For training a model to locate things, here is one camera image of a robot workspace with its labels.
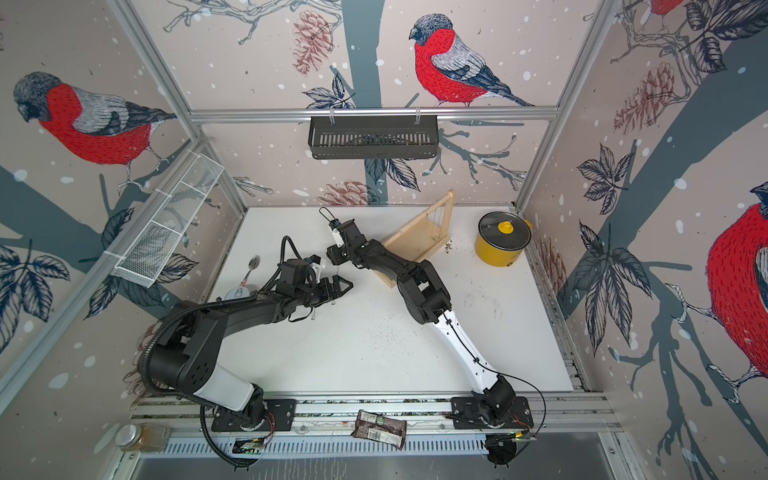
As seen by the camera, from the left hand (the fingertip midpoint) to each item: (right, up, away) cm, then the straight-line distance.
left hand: (348, 284), depth 90 cm
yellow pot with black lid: (+50, +14, +7) cm, 52 cm away
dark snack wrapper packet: (+11, -32, -19) cm, 39 cm away
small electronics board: (-22, -36, -19) cm, 46 cm away
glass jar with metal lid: (-42, -29, -26) cm, 57 cm away
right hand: (-7, +10, +17) cm, 21 cm away
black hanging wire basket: (+7, +51, +16) cm, 54 cm away
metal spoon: (-36, +4, +13) cm, 39 cm away
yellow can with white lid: (-35, -3, 0) cm, 35 cm away
